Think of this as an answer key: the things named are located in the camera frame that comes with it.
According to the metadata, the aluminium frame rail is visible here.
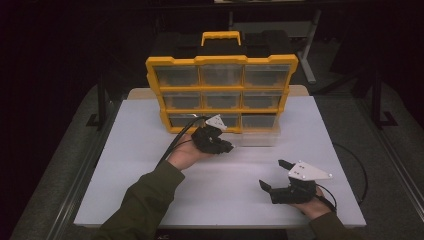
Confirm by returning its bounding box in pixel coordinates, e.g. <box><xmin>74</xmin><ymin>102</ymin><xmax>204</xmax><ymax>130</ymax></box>
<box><xmin>353</xmin><ymin>98</ymin><xmax>424</xmax><ymax>213</ymax></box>
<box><xmin>49</xmin><ymin>96</ymin><xmax>125</xmax><ymax>240</ymax></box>

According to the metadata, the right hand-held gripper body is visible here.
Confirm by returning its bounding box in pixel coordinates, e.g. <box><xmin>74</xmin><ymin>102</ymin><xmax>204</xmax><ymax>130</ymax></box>
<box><xmin>271</xmin><ymin>160</ymin><xmax>334</xmax><ymax>205</ymax></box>

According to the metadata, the clear plastic drawer bin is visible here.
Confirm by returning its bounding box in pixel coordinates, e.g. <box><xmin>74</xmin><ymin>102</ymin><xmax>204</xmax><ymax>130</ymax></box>
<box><xmin>238</xmin><ymin>124</ymin><xmax>282</xmax><ymax>148</ymax></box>

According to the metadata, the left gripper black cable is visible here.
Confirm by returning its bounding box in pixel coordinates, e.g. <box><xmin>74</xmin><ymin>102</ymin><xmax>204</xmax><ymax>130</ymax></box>
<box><xmin>156</xmin><ymin>115</ymin><xmax>210</xmax><ymax>168</ymax></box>

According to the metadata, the grid of clear drawers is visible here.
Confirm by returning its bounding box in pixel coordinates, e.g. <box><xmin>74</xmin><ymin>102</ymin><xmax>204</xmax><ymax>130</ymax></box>
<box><xmin>154</xmin><ymin>64</ymin><xmax>292</xmax><ymax>129</ymax></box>

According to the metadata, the person's right hand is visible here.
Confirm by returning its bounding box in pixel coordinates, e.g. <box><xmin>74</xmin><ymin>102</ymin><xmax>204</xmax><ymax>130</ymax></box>
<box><xmin>292</xmin><ymin>187</ymin><xmax>335</xmax><ymax>221</ymax></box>

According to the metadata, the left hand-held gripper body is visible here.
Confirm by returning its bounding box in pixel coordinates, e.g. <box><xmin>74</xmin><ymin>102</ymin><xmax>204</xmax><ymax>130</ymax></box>
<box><xmin>191</xmin><ymin>114</ymin><xmax>228</xmax><ymax>155</ymax></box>

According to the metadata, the yellow black organizer cabinet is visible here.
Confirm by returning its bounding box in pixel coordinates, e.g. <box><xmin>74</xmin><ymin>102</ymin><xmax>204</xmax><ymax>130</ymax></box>
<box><xmin>145</xmin><ymin>30</ymin><xmax>299</xmax><ymax>135</ymax></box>

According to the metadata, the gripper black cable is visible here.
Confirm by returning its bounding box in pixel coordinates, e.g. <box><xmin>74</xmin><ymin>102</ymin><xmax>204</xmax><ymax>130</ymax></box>
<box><xmin>156</xmin><ymin>115</ymin><xmax>210</xmax><ymax>168</ymax></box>
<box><xmin>314</xmin><ymin>142</ymin><xmax>369</xmax><ymax>213</ymax></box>

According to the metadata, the black metal stand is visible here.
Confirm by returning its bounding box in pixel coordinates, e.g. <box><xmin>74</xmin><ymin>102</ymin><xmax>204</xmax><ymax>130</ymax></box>
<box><xmin>85</xmin><ymin>75</ymin><xmax>112</xmax><ymax>130</ymax></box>
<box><xmin>370</xmin><ymin>70</ymin><xmax>400</xmax><ymax>130</ymax></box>

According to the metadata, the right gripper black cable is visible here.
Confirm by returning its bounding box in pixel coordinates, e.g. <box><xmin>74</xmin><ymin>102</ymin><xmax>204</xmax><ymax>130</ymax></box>
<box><xmin>314</xmin><ymin>142</ymin><xmax>369</xmax><ymax>213</ymax></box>

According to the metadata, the person's left hand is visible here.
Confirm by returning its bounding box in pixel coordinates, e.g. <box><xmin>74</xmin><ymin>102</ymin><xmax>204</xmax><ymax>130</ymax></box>
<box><xmin>167</xmin><ymin>139</ymin><xmax>215</xmax><ymax>172</ymax></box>

